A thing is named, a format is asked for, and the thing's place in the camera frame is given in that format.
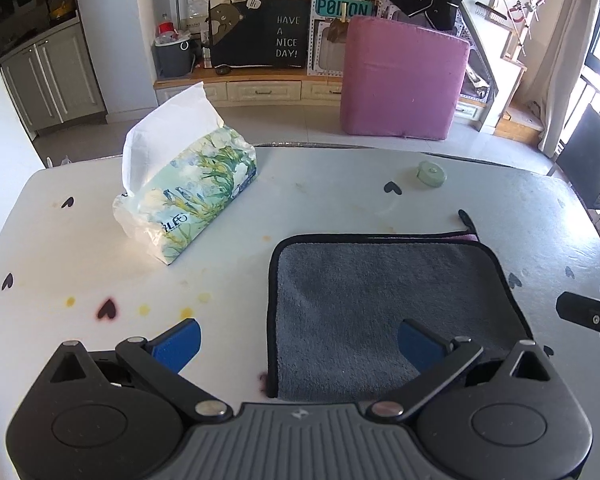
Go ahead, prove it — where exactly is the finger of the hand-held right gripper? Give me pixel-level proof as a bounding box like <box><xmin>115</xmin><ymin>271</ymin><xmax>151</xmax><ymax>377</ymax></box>
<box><xmin>556</xmin><ymin>278</ymin><xmax>600</xmax><ymax>357</ymax></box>

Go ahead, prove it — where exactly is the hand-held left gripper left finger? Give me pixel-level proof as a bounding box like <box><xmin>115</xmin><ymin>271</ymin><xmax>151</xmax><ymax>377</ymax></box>
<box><xmin>33</xmin><ymin>317</ymin><xmax>234</xmax><ymax>421</ymax></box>

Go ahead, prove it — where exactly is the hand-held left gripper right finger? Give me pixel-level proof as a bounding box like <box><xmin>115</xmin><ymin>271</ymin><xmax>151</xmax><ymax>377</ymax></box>
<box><xmin>368</xmin><ymin>319</ymin><xmax>564</xmax><ymax>423</ymax></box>

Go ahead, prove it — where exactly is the grey towel with black trim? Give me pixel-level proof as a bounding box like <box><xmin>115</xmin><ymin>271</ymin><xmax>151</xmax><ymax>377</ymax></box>
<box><xmin>267</xmin><ymin>209</ymin><xmax>537</xmax><ymax>404</ymax></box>

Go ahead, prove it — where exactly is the floral tissue pack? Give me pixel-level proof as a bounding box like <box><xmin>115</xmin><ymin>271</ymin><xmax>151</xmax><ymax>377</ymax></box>
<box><xmin>112</xmin><ymin>81</ymin><xmax>258</xmax><ymax>266</ymax></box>

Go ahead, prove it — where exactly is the black chair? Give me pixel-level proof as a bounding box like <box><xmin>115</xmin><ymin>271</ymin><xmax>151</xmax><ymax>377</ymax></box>
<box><xmin>547</xmin><ymin>103</ymin><xmax>600</xmax><ymax>212</ymax></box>

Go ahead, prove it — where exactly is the small green tape roll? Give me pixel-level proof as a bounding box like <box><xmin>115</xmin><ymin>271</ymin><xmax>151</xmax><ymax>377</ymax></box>
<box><xmin>415</xmin><ymin>161</ymin><xmax>449</xmax><ymax>190</ymax></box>

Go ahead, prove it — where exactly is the beige curtain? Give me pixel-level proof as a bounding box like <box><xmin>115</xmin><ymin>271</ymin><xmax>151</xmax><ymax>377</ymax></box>
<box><xmin>522</xmin><ymin>0</ymin><xmax>600</xmax><ymax>162</ymax></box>

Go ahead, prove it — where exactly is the low wooden television cabinet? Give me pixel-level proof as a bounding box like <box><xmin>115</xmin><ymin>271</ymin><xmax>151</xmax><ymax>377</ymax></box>
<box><xmin>153</xmin><ymin>66</ymin><xmax>482</xmax><ymax>122</ymax></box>

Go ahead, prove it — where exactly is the pink cushion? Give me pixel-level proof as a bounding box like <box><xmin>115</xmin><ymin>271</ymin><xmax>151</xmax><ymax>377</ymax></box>
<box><xmin>340</xmin><ymin>15</ymin><xmax>471</xmax><ymax>141</ymax></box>

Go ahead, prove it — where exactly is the grey bin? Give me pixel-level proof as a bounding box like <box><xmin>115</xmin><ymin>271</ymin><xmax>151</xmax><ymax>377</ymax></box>
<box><xmin>152</xmin><ymin>36</ymin><xmax>199</xmax><ymax>79</ymax></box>

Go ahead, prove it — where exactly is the wooden staircase with railing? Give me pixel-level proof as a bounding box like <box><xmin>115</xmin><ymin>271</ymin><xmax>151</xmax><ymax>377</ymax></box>
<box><xmin>455</xmin><ymin>0</ymin><xmax>561</xmax><ymax>137</ymax></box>

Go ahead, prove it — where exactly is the grey-green cupboard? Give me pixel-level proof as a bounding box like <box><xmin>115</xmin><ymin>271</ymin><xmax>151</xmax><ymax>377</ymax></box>
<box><xmin>0</xmin><ymin>21</ymin><xmax>107</xmax><ymax>137</ymax></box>

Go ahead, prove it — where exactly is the black printed television cover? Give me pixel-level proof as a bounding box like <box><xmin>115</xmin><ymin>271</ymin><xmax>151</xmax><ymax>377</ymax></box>
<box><xmin>209</xmin><ymin>0</ymin><xmax>311</xmax><ymax>69</ymax></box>

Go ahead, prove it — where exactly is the clear plastic jug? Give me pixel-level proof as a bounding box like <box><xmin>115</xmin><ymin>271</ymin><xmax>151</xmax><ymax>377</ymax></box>
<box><xmin>186</xmin><ymin>0</ymin><xmax>210</xmax><ymax>37</ymax></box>

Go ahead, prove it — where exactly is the teal sign plate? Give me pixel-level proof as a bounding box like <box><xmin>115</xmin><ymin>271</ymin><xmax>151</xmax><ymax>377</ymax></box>
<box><xmin>314</xmin><ymin>0</ymin><xmax>376</xmax><ymax>19</ymax></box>

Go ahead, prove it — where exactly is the white perforated frame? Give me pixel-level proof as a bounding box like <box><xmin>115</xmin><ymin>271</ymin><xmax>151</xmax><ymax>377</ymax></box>
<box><xmin>307</xmin><ymin>0</ymin><xmax>382</xmax><ymax>79</ymax></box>

